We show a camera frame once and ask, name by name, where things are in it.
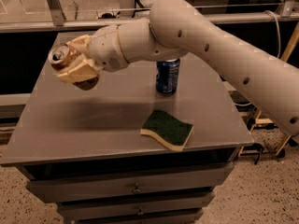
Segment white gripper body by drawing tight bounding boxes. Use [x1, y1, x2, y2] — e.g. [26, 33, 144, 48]
[88, 24, 128, 72]

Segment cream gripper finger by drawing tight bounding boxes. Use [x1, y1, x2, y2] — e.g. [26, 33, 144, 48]
[67, 35, 92, 58]
[57, 54, 100, 83]

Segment crushed orange soda can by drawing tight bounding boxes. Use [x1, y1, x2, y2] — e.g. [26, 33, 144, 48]
[48, 43, 99, 91]

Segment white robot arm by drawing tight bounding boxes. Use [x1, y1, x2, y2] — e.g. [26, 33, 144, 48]
[58, 0, 299, 138]

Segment blue soda can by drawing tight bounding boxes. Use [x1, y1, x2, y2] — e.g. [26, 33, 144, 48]
[156, 59, 180, 95]

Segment grey drawer cabinet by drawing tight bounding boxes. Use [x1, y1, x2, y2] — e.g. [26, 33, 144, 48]
[0, 30, 254, 224]

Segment green and yellow sponge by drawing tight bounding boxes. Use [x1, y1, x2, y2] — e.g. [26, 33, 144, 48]
[140, 110, 193, 152]

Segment top drawer knob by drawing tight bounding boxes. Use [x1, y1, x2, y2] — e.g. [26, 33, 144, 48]
[132, 184, 141, 194]

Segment drawer knob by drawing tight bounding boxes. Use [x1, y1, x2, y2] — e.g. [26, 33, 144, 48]
[136, 207, 145, 216]
[132, 184, 141, 194]

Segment metal guard rail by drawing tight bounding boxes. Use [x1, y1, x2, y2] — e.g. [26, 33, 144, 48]
[0, 0, 299, 33]

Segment white cable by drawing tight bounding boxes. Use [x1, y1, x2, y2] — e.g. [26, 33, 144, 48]
[233, 9, 283, 108]

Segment yellow robot base frame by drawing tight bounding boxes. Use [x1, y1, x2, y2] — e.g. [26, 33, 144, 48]
[237, 23, 299, 166]

